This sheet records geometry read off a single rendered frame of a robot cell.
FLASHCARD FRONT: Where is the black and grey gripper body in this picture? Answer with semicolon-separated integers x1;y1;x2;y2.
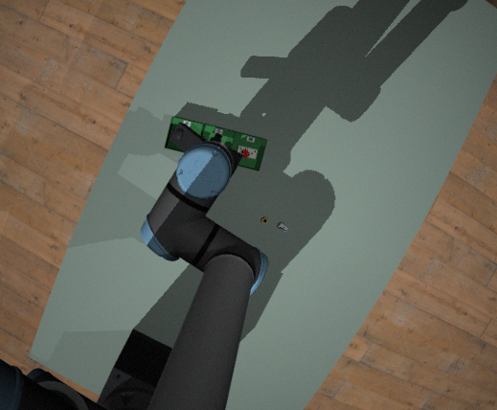
210;137;242;177

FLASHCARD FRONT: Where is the white domino with black pips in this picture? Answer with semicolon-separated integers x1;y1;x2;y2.
237;146;258;159

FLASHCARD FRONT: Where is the green rack of three bins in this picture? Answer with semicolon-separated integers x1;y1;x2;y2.
164;117;267;171

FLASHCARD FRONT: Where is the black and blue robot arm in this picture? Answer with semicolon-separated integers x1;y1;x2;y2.
0;123;268;410

